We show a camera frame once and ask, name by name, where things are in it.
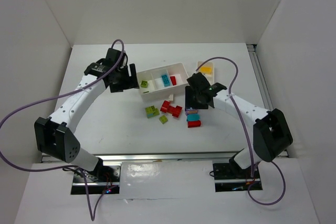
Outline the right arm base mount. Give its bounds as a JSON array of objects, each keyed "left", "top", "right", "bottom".
[{"left": 209, "top": 163, "right": 263, "bottom": 193}]

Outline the small red lego brick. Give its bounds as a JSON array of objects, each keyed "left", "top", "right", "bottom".
[{"left": 170, "top": 76, "right": 177, "bottom": 86}]

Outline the wide white divided tray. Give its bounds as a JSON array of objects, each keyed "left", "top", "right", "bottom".
[{"left": 136, "top": 63, "right": 189, "bottom": 101}]

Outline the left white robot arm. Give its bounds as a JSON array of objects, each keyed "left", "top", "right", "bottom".
[{"left": 34, "top": 48, "right": 139, "bottom": 180}]

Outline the teal long lego brick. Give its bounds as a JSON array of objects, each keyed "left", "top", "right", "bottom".
[{"left": 161, "top": 74, "right": 171, "bottom": 87}]

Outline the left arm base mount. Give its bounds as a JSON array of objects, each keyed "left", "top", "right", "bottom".
[{"left": 62, "top": 164, "right": 121, "bottom": 195}]

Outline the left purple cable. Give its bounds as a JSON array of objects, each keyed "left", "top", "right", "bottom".
[{"left": 0, "top": 39, "right": 124, "bottom": 221}]

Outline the red lego cluster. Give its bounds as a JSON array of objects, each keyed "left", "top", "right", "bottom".
[{"left": 160, "top": 100, "right": 182, "bottom": 118}]

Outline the yellow lego brick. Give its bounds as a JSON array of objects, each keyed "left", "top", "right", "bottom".
[{"left": 199, "top": 67, "right": 213, "bottom": 75}]

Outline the narrow white divided tray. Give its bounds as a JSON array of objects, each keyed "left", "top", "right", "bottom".
[{"left": 196, "top": 61, "right": 215, "bottom": 85}]

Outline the teal rounded lego brick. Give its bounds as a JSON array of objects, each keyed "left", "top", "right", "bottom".
[{"left": 186, "top": 113, "right": 200, "bottom": 122}]

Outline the purple cable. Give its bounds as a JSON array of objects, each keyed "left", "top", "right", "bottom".
[
  {"left": 196, "top": 56, "right": 286, "bottom": 206},
  {"left": 0, "top": 39, "right": 124, "bottom": 221}
]

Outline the green and teal lego stack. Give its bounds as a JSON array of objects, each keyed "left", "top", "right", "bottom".
[{"left": 145, "top": 105, "right": 160, "bottom": 118}]

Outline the red rounded lego brick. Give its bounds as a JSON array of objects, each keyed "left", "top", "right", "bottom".
[{"left": 187, "top": 120, "right": 202, "bottom": 128}]

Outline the aluminium rail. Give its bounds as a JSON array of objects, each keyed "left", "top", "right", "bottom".
[{"left": 97, "top": 152, "right": 236, "bottom": 162}]

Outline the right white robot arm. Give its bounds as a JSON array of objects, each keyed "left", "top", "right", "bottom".
[{"left": 187, "top": 72, "right": 293, "bottom": 176}]

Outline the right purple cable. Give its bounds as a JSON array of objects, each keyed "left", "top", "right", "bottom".
[{"left": 196, "top": 56, "right": 286, "bottom": 206}]

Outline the white small lego piece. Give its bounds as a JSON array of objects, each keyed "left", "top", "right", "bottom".
[{"left": 168, "top": 94, "right": 174, "bottom": 102}]

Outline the purple flower lego piece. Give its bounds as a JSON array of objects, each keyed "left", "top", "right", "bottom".
[{"left": 185, "top": 108, "right": 198, "bottom": 115}]

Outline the small green square lego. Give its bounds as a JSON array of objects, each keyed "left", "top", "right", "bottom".
[{"left": 159, "top": 115, "right": 168, "bottom": 124}]

